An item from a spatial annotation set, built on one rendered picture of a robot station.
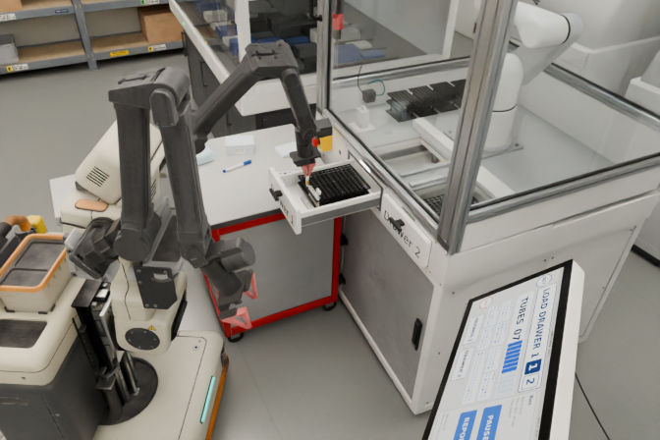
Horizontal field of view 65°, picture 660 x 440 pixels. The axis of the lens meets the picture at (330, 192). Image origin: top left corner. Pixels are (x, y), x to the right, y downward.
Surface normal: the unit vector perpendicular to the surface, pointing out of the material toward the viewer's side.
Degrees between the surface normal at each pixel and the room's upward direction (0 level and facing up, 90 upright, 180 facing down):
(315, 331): 0
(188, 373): 0
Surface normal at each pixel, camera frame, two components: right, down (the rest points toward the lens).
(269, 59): 0.37, -0.44
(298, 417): 0.03, -0.81
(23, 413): -0.04, 0.58
